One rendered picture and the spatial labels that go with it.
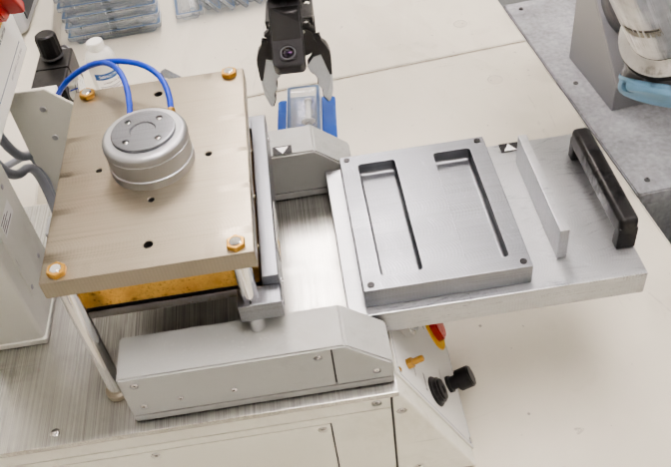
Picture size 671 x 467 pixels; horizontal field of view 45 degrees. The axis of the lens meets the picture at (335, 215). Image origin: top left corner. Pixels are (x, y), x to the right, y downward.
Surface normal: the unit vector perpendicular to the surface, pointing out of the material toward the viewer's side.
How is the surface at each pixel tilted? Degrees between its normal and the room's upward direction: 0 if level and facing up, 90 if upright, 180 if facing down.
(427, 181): 0
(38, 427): 0
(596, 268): 0
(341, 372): 90
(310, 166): 90
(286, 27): 29
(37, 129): 90
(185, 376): 90
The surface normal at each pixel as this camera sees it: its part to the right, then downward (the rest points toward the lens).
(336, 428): 0.11, 0.69
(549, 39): -0.10, -0.71
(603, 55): -0.97, 0.22
